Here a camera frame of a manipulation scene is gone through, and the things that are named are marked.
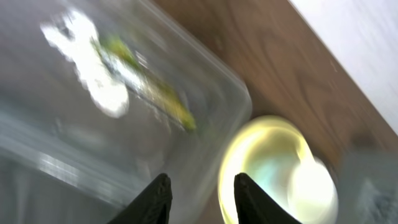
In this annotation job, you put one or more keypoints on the white tissue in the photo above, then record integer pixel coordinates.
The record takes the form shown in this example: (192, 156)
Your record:
(75, 36)

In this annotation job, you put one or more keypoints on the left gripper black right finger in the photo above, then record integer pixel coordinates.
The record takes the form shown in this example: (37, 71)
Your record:
(255, 206)

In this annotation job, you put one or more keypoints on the clear plastic bin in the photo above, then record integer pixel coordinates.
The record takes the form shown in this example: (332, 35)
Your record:
(65, 161)

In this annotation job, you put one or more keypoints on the yellow plate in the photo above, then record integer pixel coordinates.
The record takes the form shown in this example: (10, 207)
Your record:
(265, 133)

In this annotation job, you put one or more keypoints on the yellow green snack wrapper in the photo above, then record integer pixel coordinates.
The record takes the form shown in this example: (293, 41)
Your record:
(123, 65)

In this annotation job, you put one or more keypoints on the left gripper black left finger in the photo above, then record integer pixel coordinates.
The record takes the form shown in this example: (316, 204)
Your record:
(151, 206)

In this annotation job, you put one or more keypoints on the white paper cup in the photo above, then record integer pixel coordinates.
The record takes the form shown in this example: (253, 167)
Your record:
(311, 193)

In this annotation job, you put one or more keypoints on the grey plastic dishwasher rack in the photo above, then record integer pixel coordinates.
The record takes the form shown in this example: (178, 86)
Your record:
(367, 188)

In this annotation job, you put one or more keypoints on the light blue bowl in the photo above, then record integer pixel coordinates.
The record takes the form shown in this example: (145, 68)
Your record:
(272, 171)

